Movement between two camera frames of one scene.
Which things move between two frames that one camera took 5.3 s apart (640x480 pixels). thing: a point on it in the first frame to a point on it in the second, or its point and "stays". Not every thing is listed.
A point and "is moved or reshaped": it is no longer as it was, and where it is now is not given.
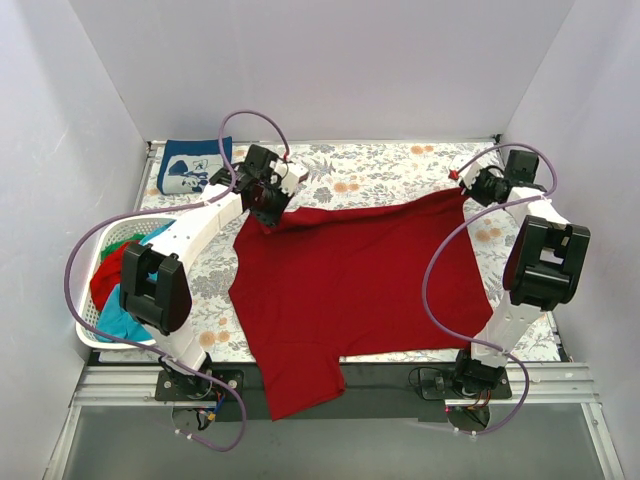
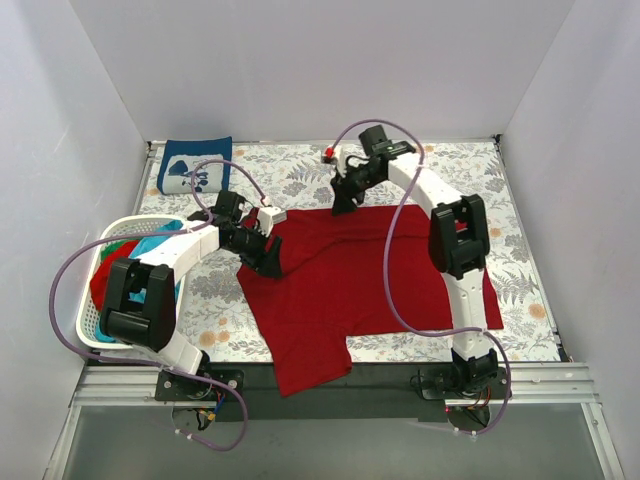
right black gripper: x=480 y=188 to x=347 y=187
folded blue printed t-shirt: x=186 y=165 stays
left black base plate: x=193 y=387 stays
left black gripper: x=269 y=211 to x=263 y=251
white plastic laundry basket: x=105 y=232 stays
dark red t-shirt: x=317 y=285 is moved or reshaped
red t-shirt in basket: x=108 y=275 stays
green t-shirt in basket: x=111 y=247 stays
